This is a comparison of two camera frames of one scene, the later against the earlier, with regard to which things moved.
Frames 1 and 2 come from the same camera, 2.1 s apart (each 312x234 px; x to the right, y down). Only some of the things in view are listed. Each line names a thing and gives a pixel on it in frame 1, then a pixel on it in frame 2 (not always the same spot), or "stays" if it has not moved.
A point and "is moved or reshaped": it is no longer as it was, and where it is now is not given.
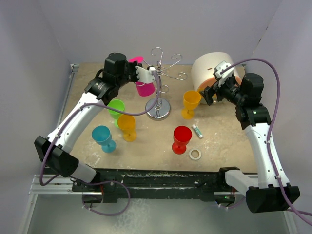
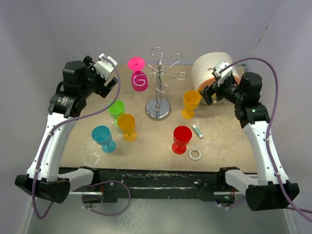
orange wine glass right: x=191 y=98 stays
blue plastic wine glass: x=102 y=135 stays
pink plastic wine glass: x=145 y=89 is moved or reshaped
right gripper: x=209 y=92 stays
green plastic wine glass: x=117 y=104 stays
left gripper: x=131 y=66 to x=102 y=90
